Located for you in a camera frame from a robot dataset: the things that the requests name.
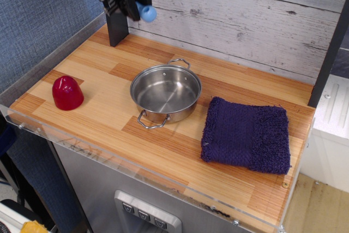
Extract dark support post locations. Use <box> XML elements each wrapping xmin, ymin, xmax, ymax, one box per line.
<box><xmin>99</xmin><ymin>0</ymin><xmax>129</xmax><ymax>47</ymax></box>
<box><xmin>308</xmin><ymin>0</ymin><xmax>348</xmax><ymax>108</ymax></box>

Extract stainless steel pot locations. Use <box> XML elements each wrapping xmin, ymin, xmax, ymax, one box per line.
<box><xmin>130</xmin><ymin>58</ymin><xmax>202</xmax><ymax>129</ymax></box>

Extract clear acrylic edge guard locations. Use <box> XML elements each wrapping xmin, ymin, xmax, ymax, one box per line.
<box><xmin>1</xmin><ymin>106</ymin><xmax>284</xmax><ymax>232</ymax></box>

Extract dark right support post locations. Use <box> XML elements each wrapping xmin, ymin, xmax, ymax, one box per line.
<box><xmin>308</xmin><ymin>0</ymin><xmax>348</xmax><ymax>108</ymax></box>

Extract blue grey measuring spoon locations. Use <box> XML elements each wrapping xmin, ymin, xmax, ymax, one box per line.
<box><xmin>136</xmin><ymin>2</ymin><xmax>157</xmax><ymax>23</ymax></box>

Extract silver button panel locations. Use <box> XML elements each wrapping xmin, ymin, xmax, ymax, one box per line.
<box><xmin>114</xmin><ymin>190</ymin><xmax>182</xmax><ymax>232</ymax></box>

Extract purple folded cloth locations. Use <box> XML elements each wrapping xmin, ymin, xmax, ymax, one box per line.
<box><xmin>201</xmin><ymin>97</ymin><xmax>291</xmax><ymax>175</ymax></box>

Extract yellow object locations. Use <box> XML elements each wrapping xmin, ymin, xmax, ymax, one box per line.
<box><xmin>20</xmin><ymin>220</ymin><xmax>49</xmax><ymax>233</ymax></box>

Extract red plastic cup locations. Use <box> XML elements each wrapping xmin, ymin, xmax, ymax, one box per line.
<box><xmin>52</xmin><ymin>75</ymin><xmax>84</xmax><ymax>111</ymax></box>

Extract white side counter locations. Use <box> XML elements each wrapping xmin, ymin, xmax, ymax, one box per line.
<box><xmin>300</xmin><ymin>75</ymin><xmax>348</xmax><ymax>192</ymax></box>

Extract dark left support post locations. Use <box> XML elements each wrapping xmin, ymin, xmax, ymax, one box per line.
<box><xmin>99</xmin><ymin>0</ymin><xmax>129</xmax><ymax>47</ymax></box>

